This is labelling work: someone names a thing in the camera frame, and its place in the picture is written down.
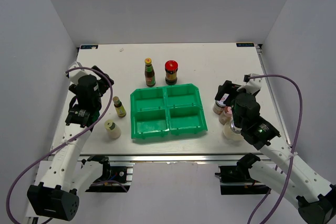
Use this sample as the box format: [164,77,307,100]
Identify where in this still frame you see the pink-capped spice shaker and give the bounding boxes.
[219,106,232,125]

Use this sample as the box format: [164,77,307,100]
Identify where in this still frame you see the white-lidded glass jar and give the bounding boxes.
[213,94,228,115]

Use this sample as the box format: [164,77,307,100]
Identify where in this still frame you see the large silver-lidded glass jar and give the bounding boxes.
[223,120,244,142]

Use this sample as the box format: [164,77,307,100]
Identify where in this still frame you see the small brown-capped oil bottle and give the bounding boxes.
[112,96,127,118]

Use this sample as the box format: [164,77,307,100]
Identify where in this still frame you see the yellow-capped white powder shaker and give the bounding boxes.
[104,120,121,140]

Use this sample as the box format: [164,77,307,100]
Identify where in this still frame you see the yellow-capped green label sauce bottle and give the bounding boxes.
[144,58,156,87]

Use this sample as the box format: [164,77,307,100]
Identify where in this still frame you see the green four-compartment plastic tray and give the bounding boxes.
[130,83,208,140]

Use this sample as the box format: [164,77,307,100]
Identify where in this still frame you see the red-lidded dark sauce jar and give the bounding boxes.
[165,60,178,85]

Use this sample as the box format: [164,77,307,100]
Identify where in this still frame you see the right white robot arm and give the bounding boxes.
[215,74,335,223]

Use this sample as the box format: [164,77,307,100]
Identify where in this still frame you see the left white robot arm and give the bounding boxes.
[27,62,114,221]

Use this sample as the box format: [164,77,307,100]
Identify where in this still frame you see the left blue table label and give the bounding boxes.
[80,45,98,50]

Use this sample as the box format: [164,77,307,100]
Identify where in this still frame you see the blue table label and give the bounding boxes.
[236,42,255,47]
[80,45,98,50]

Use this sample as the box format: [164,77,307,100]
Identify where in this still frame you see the right blue table label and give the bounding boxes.
[236,42,255,47]

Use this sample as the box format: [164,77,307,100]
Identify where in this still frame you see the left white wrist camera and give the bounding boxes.
[65,61,88,85]

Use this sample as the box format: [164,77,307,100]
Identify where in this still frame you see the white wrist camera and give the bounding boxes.
[242,73,262,96]
[65,61,88,85]

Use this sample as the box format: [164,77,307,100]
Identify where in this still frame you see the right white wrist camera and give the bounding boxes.
[242,73,262,96]

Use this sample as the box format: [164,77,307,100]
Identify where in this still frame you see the aluminium table frame rail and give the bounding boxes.
[255,44,292,147]

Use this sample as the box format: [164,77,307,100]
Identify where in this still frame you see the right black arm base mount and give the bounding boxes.
[215,153,269,195]

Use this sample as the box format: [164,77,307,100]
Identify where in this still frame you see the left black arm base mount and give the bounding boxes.
[81,155,130,193]

